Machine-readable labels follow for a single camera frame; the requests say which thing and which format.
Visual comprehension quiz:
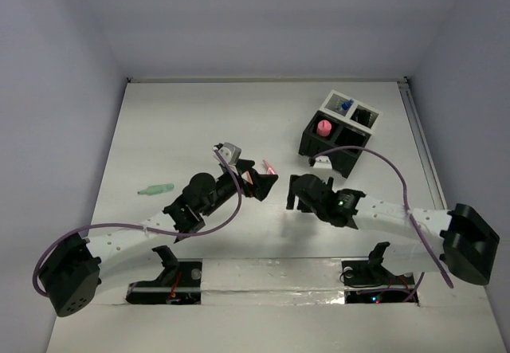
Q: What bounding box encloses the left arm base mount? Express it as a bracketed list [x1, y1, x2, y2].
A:
[125, 245, 202, 305]

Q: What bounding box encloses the pink translucent highlighter cap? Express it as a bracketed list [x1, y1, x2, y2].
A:
[263, 159, 271, 171]

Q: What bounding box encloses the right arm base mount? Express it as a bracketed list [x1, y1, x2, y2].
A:
[339, 241, 419, 304]

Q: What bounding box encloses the white organizer box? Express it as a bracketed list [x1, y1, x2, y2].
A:
[319, 90, 382, 135]

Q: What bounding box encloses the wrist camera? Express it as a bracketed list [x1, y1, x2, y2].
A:
[308, 155, 332, 171]
[212, 143, 241, 167]

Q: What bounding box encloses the blue cap black highlighter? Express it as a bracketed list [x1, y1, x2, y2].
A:
[341, 100, 354, 111]

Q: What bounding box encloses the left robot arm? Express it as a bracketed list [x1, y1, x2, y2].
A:
[33, 159, 278, 317]

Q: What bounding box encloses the green translucent highlighter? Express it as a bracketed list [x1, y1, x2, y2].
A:
[137, 183, 175, 196]

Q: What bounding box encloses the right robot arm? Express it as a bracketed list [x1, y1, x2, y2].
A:
[289, 175, 500, 286]

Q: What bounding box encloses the orange translucent highlighter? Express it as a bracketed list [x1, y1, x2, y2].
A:
[245, 171, 253, 184]

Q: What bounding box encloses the pink cap black highlighter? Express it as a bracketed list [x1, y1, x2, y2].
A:
[316, 120, 332, 137]

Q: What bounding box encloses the black slotted organizer box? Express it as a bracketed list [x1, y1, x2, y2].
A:
[298, 111, 371, 178]

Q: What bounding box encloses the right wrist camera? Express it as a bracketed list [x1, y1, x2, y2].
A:
[308, 155, 332, 171]

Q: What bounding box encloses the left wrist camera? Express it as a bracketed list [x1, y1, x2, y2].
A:
[212, 143, 241, 167]

